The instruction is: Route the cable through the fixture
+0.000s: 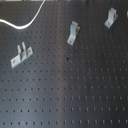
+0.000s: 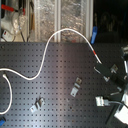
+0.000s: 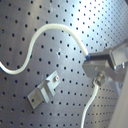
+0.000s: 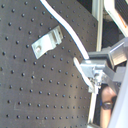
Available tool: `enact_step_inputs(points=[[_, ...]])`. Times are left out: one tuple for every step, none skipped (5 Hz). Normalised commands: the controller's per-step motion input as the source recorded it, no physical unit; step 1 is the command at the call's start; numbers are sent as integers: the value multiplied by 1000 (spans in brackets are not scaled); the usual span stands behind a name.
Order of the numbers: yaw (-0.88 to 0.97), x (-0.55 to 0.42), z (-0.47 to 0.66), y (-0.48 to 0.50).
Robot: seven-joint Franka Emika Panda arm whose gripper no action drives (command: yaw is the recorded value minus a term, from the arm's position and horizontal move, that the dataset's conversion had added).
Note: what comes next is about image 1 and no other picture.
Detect right metal cable clip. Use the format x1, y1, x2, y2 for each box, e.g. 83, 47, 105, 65
104, 8, 118, 28

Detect white cable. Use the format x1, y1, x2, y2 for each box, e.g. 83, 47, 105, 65
0, 0, 47, 30

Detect middle metal cable clip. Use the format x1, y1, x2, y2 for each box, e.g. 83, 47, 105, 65
67, 21, 80, 45

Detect left metal cable clip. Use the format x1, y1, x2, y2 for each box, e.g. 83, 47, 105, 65
10, 43, 33, 68

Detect metal cable clip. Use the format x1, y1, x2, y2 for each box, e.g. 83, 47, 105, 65
104, 8, 118, 28
10, 43, 33, 68
67, 21, 80, 45

